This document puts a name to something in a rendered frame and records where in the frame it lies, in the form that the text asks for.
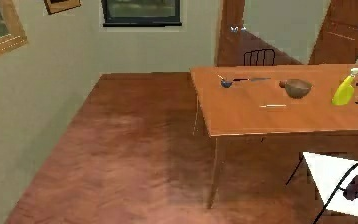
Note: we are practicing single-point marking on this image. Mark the blue small cup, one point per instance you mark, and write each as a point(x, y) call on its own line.
point(225, 83)

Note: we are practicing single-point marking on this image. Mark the brown wooden table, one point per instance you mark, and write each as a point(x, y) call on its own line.
point(247, 113)

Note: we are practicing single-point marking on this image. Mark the brown wooden door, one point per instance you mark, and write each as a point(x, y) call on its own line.
point(233, 46)
point(343, 33)

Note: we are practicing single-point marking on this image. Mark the pale thin stick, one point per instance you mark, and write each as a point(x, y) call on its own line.
point(273, 106)

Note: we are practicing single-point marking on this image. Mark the black framed window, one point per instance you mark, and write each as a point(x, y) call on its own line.
point(141, 11)

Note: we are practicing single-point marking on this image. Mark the brown bowl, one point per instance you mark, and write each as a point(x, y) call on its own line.
point(297, 88)

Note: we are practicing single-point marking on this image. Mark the wooden framed picture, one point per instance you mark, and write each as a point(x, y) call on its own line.
point(62, 5)

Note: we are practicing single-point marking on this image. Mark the yellow spray bottle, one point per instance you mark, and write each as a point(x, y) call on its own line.
point(344, 91)

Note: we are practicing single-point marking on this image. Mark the white seat black chair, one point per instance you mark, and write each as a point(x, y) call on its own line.
point(333, 176)

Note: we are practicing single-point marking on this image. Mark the wooden framed window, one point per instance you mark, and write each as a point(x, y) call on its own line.
point(3, 33)

